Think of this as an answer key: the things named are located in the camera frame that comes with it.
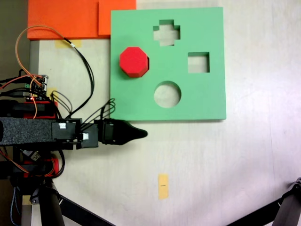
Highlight black gripper wire loops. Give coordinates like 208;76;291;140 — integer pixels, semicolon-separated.
80;97;116;129

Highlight notched black tripod leg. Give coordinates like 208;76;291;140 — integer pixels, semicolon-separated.
274;177;301;226

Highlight thin black tripod leg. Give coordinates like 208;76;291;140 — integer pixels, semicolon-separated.
58;194;116;226
225;197;283;226

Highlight blue white braided cable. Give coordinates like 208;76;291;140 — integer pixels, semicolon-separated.
10;185;22;226

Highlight thick black tripod leg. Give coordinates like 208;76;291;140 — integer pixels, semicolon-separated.
30;180;66;226

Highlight long orange and black cable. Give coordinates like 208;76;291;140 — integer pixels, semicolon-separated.
15;25;95;118

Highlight circuit board with wires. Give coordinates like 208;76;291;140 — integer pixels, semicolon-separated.
24;74;49;101

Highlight black arm wire loops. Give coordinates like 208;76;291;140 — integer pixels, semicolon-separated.
50;90;73;119

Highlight short orange wire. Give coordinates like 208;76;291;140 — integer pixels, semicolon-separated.
30;77;38;119

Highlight large orange foam block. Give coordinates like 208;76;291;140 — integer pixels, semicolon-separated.
27;0;100;40

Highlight red octagonal pillar block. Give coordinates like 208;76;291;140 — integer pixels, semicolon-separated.
119;46;151;79

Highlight long yellow tape strip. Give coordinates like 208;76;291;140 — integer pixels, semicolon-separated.
55;39;82;49

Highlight black USB cable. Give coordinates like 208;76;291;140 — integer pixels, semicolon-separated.
0;90;27;98

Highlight yellow tape position marker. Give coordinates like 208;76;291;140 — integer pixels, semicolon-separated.
158;174;170;201

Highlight green shape sorting board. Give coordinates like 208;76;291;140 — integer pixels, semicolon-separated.
109;7;227;122

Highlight small grey adapter board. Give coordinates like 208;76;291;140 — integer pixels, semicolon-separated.
22;149;41;163

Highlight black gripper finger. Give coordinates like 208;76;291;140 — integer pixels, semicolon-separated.
111;119;149;146

